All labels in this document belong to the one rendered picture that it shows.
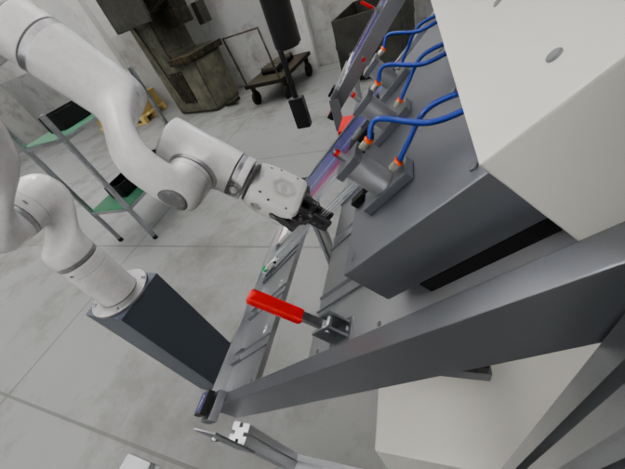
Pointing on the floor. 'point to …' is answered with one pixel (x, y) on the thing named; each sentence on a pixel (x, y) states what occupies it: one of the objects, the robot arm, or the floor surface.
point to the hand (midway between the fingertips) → (320, 218)
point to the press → (177, 50)
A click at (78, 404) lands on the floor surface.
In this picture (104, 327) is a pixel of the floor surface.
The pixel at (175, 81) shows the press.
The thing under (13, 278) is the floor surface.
